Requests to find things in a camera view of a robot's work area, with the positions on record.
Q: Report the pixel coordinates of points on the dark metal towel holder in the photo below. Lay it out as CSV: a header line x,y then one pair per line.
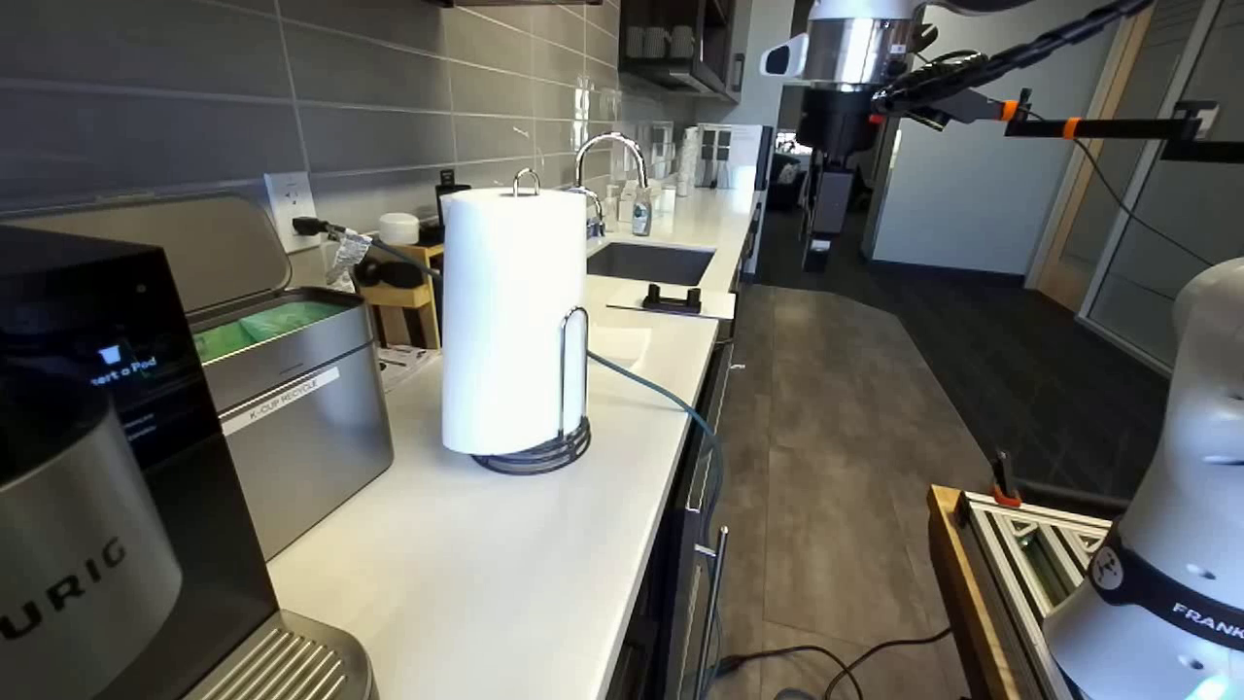
x,y
530,350

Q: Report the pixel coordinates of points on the white paper towel roll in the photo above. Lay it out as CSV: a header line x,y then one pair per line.
x,y
463,320

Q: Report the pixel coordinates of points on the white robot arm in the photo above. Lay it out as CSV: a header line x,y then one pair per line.
x,y
1164,603

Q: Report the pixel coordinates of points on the wooden coffee accessory organizer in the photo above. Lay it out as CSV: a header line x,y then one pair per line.
x,y
402,291

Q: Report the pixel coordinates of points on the white cup on organizer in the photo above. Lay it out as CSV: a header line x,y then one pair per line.
x,y
398,230

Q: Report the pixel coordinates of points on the stainless steel bin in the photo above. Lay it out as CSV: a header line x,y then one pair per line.
x,y
298,389

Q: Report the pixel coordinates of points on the black Keurig coffee maker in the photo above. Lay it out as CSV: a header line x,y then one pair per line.
x,y
130,565

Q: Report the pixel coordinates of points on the white wall outlet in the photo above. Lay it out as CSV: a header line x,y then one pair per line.
x,y
289,194

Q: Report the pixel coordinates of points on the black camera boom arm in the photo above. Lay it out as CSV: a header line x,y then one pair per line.
x,y
1178,132

